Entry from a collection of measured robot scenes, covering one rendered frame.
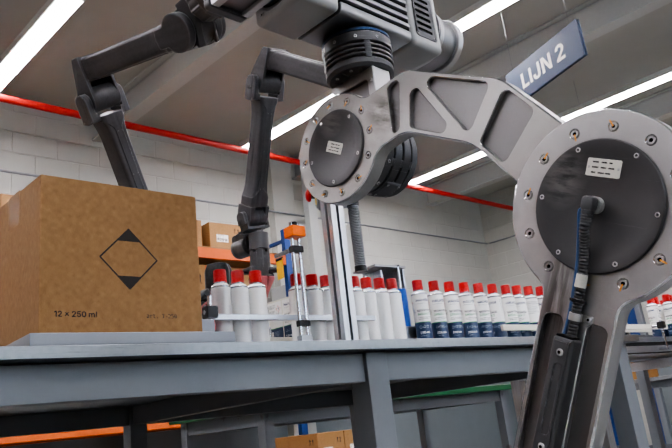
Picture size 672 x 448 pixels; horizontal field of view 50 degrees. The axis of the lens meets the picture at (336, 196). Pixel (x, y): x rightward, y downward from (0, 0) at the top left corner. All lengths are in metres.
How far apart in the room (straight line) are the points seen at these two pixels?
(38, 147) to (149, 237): 5.46
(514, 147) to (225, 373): 0.67
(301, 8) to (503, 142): 0.47
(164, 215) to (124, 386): 0.32
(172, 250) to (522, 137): 0.68
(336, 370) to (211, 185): 6.12
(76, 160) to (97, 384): 5.69
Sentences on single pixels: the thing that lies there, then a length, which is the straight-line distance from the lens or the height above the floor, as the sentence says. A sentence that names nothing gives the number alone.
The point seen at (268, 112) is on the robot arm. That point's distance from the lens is 2.01.
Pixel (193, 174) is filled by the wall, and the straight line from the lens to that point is 7.46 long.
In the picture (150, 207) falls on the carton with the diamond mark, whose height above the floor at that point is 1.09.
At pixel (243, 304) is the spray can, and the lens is 1.89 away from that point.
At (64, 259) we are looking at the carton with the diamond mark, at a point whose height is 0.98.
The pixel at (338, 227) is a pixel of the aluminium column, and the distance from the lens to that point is 1.96.
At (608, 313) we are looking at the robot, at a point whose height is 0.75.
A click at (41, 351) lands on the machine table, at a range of 1.19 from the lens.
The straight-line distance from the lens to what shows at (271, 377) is 1.41.
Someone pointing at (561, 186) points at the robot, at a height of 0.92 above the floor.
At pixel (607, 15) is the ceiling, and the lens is 6.28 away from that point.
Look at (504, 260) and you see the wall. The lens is 10.64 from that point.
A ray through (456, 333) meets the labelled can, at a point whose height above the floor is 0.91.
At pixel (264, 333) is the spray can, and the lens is 1.90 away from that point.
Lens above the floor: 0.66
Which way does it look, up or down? 18 degrees up
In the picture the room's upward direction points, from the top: 7 degrees counter-clockwise
